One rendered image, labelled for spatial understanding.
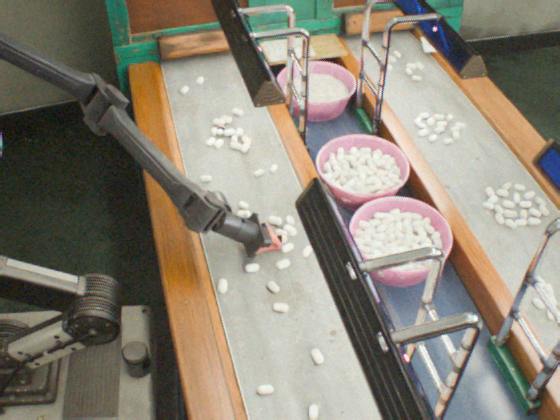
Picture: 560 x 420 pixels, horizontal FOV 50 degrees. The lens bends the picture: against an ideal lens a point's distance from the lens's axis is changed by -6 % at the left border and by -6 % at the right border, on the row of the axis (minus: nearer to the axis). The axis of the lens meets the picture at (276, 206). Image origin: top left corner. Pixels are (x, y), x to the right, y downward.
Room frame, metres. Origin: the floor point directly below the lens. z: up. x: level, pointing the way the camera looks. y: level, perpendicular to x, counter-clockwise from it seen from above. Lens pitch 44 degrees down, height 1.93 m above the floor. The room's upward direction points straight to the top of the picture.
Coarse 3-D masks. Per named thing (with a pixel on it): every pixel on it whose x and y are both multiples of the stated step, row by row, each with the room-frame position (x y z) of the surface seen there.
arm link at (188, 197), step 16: (112, 96) 1.26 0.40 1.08; (112, 112) 1.23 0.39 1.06; (96, 128) 1.22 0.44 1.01; (112, 128) 1.20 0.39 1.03; (128, 128) 1.19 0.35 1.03; (128, 144) 1.16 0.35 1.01; (144, 144) 1.15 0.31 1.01; (144, 160) 1.12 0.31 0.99; (160, 160) 1.12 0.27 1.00; (160, 176) 1.09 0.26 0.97; (176, 176) 1.08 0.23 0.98; (176, 192) 1.05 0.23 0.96; (192, 192) 1.04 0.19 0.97; (192, 208) 1.02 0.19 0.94; (208, 208) 1.01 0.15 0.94; (192, 224) 1.00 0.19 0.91
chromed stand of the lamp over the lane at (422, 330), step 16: (384, 256) 0.71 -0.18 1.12; (400, 256) 0.71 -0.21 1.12; (416, 256) 0.71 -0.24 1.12; (432, 256) 0.72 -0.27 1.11; (352, 272) 0.69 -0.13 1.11; (368, 272) 0.69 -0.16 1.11; (432, 272) 0.73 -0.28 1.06; (432, 288) 0.72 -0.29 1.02; (432, 304) 0.72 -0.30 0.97; (416, 320) 0.73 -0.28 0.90; (432, 320) 0.69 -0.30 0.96; (448, 320) 0.58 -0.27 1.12; (464, 320) 0.58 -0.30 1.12; (480, 320) 0.59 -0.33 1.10; (400, 336) 0.55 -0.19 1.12; (416, 336) 0.55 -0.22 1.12; (432, 336) 0.55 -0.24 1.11; (464, 336) 0.59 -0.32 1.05; (384, 352) 0.53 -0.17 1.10; (416, 352) 0.73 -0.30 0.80; (448, 352) 0.62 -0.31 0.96; (464, 352) 0.58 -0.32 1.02; (432, 368) 0.66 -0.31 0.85; (464, 368) 0.57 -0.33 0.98; (448, 384) 0.58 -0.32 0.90; (448, 400) 0.58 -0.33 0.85
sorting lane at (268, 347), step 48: (192, 96) 1.76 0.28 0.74; (240, 96) 1.75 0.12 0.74; (192, 144) 1.50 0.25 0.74; (240, 192) 1.29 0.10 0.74; (288, 192) 1.29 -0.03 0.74; (288, 240) 1.11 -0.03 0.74; (240, 288) 0.95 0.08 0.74; (288, 288) 0.95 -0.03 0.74; (240, 336) 0.81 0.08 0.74; (288, 336) 0.81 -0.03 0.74; (336, 336) 0.81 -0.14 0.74; (240, 384) 0.69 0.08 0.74; (288, 384) 0.69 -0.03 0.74; (336, 384) 0.69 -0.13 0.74
